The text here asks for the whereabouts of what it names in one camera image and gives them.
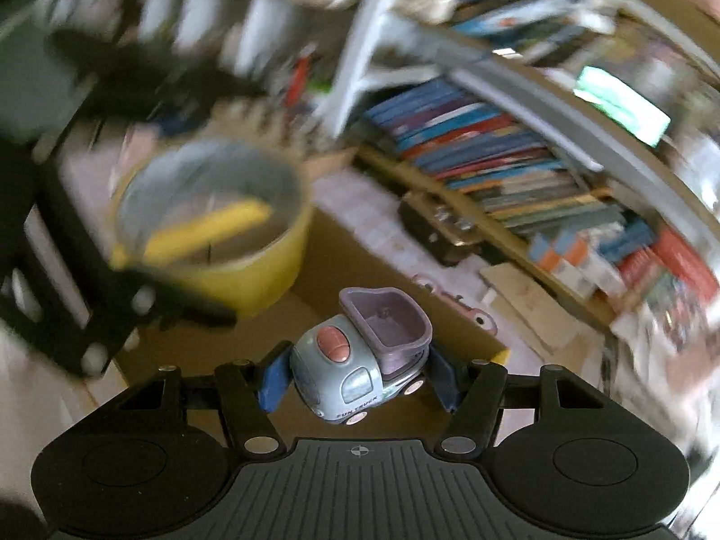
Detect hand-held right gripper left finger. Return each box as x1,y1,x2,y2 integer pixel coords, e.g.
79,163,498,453
115,341,296,458

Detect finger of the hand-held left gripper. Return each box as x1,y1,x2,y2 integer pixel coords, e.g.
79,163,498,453
112,263,238,328
0,157,157,379

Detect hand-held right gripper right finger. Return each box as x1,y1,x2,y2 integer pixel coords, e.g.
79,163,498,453
426,358,608,458

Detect blue grey toy truck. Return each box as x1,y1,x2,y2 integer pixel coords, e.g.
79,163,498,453
289,287,434,425

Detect yellow round bowl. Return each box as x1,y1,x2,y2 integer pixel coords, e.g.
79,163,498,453
109,138,316,319

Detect yellow cardboard box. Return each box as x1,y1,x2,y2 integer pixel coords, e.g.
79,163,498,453
115,208,510,400

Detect yellow bar-shaped item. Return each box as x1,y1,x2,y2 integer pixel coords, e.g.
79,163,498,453
143,202,274,262

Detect brown cardboard sheets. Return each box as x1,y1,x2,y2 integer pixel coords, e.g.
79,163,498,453
478,261,580,355

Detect dark retro radio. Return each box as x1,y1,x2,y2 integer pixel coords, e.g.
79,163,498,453
398,190,490,265

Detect orange white small box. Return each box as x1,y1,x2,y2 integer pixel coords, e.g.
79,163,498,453
574,253,625,302
529,230,586,285

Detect row of colourful books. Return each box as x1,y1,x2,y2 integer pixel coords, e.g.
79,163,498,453
363,79,625,237

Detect orange-red plastic object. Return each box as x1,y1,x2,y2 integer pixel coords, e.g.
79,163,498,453
284,56,311,108

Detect white desk shelf unit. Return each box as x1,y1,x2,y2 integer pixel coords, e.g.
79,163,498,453
315,0,720,271

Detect framed screen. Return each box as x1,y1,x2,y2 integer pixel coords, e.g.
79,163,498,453
572,64,673,148

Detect stack of blurred books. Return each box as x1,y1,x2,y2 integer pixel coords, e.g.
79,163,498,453
444,0,620,63

